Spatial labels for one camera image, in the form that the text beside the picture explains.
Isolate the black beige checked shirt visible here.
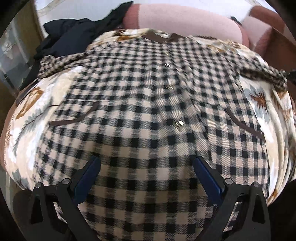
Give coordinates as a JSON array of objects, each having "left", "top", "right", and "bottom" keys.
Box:
[{"left": 34, "top": 36, "right": 287, "bottom": 240}]

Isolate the cream leaf pattern blanket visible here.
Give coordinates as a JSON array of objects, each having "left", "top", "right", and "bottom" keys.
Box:
[{"left": 3, "top": 28, "right": 296, "bottom": 207}]

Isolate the wooden glass door cabinet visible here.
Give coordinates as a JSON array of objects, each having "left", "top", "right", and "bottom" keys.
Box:
[{"left": 1, "top": 1, "right": 43, "bottom": 95}]

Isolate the black garment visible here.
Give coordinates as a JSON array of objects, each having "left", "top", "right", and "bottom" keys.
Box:
[{"left": 20, "top": 1, "right": 133, "bottom": 90}]

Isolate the pink fleece pillow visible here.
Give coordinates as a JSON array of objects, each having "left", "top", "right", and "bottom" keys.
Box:
[{"left": 123, "top": 4, "right": 249, "bottom": 47}]

